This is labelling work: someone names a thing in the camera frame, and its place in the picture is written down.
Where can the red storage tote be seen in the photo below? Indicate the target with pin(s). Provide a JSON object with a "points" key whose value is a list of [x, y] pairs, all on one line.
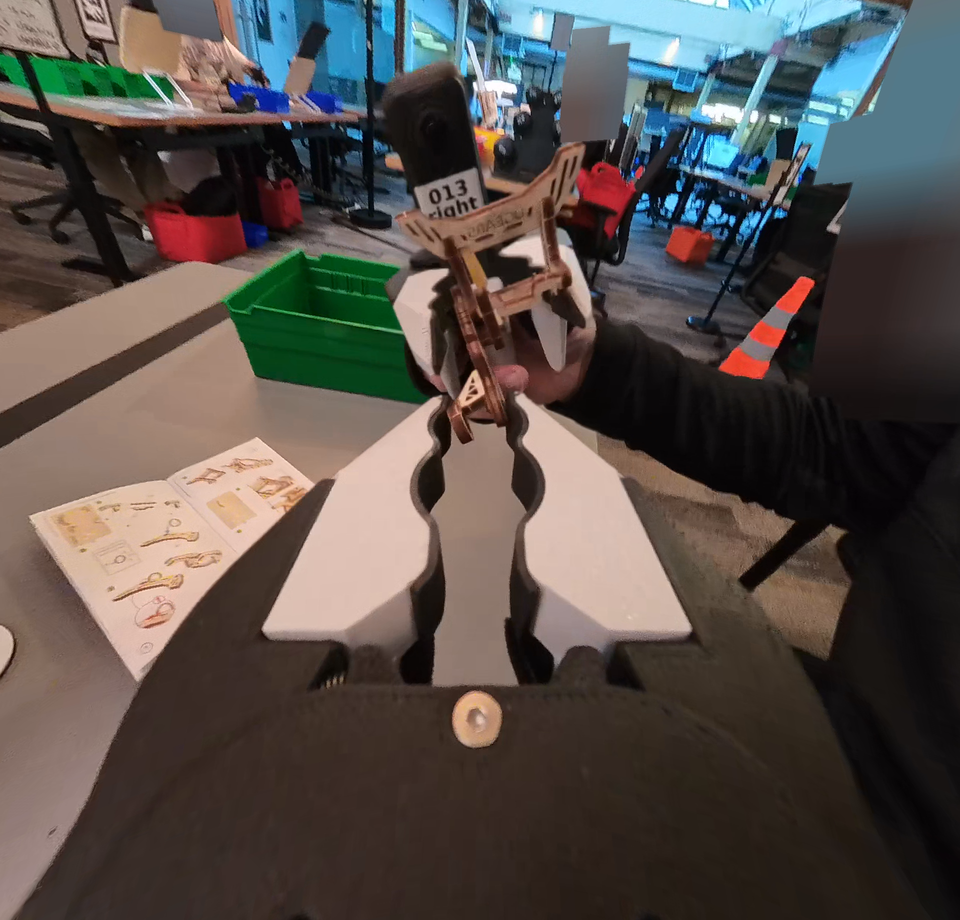
{"points": [[195, 233], [279, 203]]}

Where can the blue plastic bin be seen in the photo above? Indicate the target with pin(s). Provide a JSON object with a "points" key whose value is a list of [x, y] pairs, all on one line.
{"points": [[324, 102], [259, 98]]}

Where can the person's right forearm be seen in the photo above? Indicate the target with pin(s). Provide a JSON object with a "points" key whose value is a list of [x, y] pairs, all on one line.
{"points": [[712, 425]]}

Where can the long wooden top table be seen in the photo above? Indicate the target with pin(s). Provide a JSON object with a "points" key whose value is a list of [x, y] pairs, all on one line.
{"points": [[150, 113]]}

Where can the row of small green bins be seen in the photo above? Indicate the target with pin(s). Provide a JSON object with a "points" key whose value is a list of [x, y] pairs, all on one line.
{"points": [[82, 79]]}

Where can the orange crate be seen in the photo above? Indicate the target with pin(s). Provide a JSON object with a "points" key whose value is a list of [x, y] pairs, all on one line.
{"points": [[690, 246]]}

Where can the yellow bin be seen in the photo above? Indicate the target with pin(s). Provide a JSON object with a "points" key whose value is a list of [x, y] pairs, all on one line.
{"points": [[487, 145]]}

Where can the wooden model lever assembly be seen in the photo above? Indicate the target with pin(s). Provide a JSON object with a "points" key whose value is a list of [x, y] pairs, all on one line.
{"points": [[480, 350]]}

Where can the small black stand round base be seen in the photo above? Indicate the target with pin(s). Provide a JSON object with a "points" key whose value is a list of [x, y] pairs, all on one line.
{"points": [[705, 325]]}

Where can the person's right hand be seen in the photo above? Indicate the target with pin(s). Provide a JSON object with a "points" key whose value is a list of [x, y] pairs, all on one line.
{"points": [[555, 383]]}

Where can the handwritten whiteboard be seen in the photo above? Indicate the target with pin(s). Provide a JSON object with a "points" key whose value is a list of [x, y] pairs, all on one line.
{"points": [[30, 4]]}

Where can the open instruction booklet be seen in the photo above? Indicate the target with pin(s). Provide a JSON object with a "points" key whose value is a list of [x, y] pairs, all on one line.
{"points": [[150, 545]]}

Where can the tall black stand with base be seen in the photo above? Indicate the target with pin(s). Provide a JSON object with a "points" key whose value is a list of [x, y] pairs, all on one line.
{"points": [[369, 109]]}

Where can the black chair with red jacket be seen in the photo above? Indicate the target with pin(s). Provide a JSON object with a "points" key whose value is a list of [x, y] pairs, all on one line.
{"points": [[604, 192]]}

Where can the orange red plastic piece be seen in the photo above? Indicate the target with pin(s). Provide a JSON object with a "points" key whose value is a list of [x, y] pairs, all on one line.
{"points": [[765, 335]]}

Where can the black dumbbell rack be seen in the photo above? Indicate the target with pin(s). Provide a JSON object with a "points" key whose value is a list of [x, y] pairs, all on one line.
{"points": [[532, 132]]}

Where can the black floor stand pole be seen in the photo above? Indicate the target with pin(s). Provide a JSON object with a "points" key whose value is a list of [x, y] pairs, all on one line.
{"points": [[780, 556]]}

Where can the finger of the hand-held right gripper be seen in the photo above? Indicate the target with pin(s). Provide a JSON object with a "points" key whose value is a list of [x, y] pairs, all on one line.
{"points": [[416, 312], [556, 342]]}

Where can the small framed marker sign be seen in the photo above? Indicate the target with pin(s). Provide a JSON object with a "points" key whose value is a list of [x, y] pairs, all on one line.
{"points": [[91, 1]]}

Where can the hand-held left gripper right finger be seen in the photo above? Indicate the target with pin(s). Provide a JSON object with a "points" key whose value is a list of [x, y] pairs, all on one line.
{"points": [[600, 552]]}

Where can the wooden model frame part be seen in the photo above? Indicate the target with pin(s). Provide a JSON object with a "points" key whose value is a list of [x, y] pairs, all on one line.
{"points": [[487, 222]]}

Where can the pale wooden book stand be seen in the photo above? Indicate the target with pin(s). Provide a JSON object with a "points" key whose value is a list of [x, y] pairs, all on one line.
{"points": [[146, 49]]}

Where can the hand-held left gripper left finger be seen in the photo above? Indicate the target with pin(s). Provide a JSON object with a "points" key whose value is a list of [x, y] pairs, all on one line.
{"points": [[352, 552]]}

